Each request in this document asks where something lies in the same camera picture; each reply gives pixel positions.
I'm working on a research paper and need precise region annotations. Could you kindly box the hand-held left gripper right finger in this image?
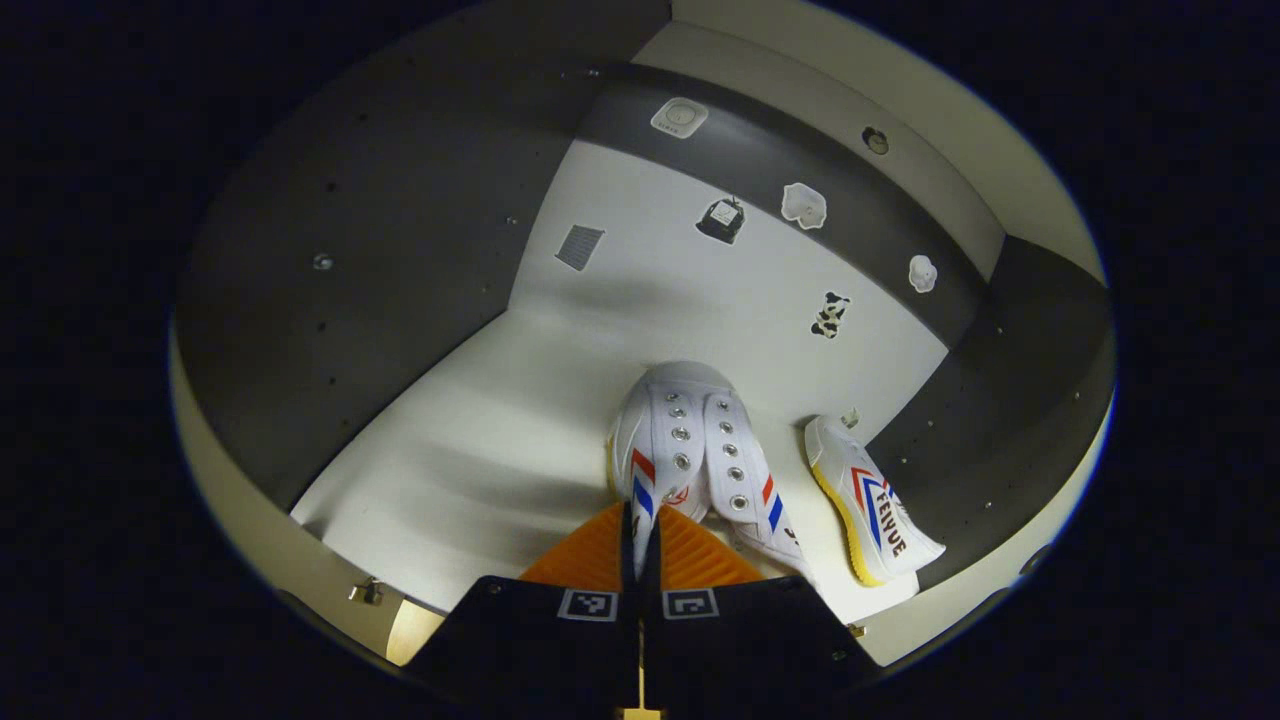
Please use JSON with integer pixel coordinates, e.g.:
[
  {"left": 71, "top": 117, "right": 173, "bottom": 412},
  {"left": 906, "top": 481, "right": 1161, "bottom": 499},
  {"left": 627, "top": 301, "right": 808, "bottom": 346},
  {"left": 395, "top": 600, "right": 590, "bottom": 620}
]
[{"left": 640, "top": 505, "right": 883, "bottom": 720}]

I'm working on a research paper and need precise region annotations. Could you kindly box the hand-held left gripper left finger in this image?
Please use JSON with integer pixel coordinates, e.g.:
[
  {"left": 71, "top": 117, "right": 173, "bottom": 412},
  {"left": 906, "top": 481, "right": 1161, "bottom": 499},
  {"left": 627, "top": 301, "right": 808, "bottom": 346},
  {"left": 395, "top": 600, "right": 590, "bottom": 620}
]
[{"left": 408, "top": 500, "right": 643, "bottom": 720}]

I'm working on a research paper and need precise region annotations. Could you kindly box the white striped shoe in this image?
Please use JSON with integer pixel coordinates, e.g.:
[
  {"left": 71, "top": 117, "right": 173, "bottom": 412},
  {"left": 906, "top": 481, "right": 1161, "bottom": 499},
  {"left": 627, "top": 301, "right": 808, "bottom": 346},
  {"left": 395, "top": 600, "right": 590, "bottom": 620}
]
[
  {"left": 803, "top": 414, "right": 947, "bottom": 589},
  {"left": 607, "top": 360, "right": 816, "bottom": 586}
]

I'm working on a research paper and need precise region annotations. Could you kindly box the white shoe cabinet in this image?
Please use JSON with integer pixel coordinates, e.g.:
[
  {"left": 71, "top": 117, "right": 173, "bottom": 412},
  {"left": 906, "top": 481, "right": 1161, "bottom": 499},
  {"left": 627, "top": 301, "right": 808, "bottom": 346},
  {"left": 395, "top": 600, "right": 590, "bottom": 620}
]
[{"left": 170, "top": 0, "right": 1116, "bottom": 671}]

